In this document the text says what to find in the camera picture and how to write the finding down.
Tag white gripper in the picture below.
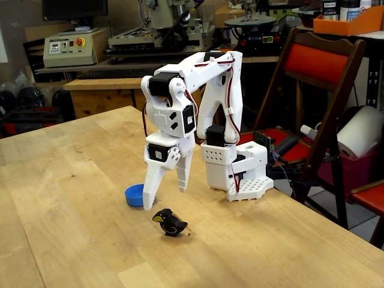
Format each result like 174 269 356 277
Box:
143 131 196 212

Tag black toy bird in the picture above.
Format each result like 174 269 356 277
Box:
152 208 189 238

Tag blue round box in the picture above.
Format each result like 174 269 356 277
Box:
124 184 146 208

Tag beige control box red button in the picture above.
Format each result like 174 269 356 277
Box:
43 28 109 68

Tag brown cardboard box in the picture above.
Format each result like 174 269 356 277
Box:
213 5 245 28

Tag black controller board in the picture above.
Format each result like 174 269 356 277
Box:
253 130 275 151

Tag wooden cabinet with sticker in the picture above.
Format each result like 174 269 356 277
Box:
63 71 208 142

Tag black keyboard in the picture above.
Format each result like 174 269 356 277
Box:
77 68 157 80

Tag black cylinder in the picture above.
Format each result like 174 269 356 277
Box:
274 134 299 154

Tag black helmet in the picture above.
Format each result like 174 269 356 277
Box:
50 88 71 109
0 89 17 118
16 86 46 109

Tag white power plug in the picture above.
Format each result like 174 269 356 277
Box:
300 124 319 140

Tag wooden workbench top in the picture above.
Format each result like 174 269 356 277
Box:
242 53 281 64

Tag red and black crate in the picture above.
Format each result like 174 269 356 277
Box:
0 106 65 136

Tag black scroll saw green table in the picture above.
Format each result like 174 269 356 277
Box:
224 14 286 58

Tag grey milling machine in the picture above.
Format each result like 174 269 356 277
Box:
104 0 217 64

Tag wooden folding chair red cushions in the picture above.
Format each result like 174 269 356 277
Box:
238 26 367 230

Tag pink plastic bin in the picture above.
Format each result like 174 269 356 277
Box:
317 149 382 205

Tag black computer monitor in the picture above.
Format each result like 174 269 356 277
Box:
41 0 109 35

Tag white paper towel roll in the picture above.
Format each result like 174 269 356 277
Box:
336 105 384 160

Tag red seat wooden chair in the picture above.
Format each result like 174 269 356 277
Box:
350 179 384 250

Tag orange plastic tray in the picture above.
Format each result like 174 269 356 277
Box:
313 5 384 37

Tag silver can black lid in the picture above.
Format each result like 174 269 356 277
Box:
321 0 341 21

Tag can with blue label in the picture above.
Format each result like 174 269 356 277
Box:
340 0 361 22

